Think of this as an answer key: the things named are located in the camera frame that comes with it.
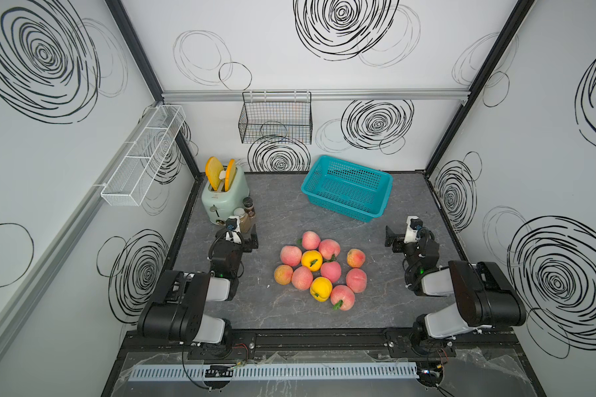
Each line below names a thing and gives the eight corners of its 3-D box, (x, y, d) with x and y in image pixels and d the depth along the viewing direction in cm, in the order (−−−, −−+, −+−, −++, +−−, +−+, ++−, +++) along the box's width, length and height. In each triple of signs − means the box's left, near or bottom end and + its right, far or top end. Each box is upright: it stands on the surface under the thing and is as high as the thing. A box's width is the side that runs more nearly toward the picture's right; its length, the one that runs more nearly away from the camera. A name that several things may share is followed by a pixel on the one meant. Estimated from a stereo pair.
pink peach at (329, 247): (319, 261, 93) (320, 254, 88) (319, 246, 97) (319, 239, 92) (338, 261, 93) (340, 254, 88) (337, 246, 97) (338, 239, 92)
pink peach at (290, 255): (279, 263, 93) (277, 255, 88) (286, 250, 96) (286, 241, 91) (296, 271, 91) (295, 264, 86) (303, 258, 94) (303, 250, 89)
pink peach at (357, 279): (347, 294, 85) (349, 289, 81) (345, 273, 89) (347, 267, 85) (366, 294, 85) (369, 289, 81) (362, 273, 89) (365, 267, 85)
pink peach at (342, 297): (331, 310, 81) (333, 305, 77) (329, 290, 85) (331, 284, 81) (353, 310, 81) (356, 305, 77) (350, 290, 85) (353, 284, 81)
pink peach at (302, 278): (292, 291, 85) (291, 285, 81) (292, 273, 90) (292, 266, 85) (312, 291, 85) (313, 285, 81) (312, 273, 90) (312, 266, 85)
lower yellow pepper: (307, 292, 85) (307, 286, 80) (319, 279, 88) (320, 272, 84) (322, 306, 82) (323, 300, 78) (334, 291, 85) (335, 285, 81)
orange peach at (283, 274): (274, 286, 87) (273, 280, 83) (275, 270, 91) (274, 264, 86) (293, 286, 87) (292, 280, 83) (293, 270, 91) (293, 264, 86)
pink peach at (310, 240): (307, 255, 95) (307, 248, 90) (299, 242, 99) (299, 234, 94) (320, 249, 97) (321, 241, 92) (313, 236, 101) (313, 228, 96)
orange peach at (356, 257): (347, 269, 91) (350, 263, 86) (346, 255, 94) (348, 248, 90) (364, 269, 91) (367, 263, 86) (361, 255, 94) (364, 248, 90)
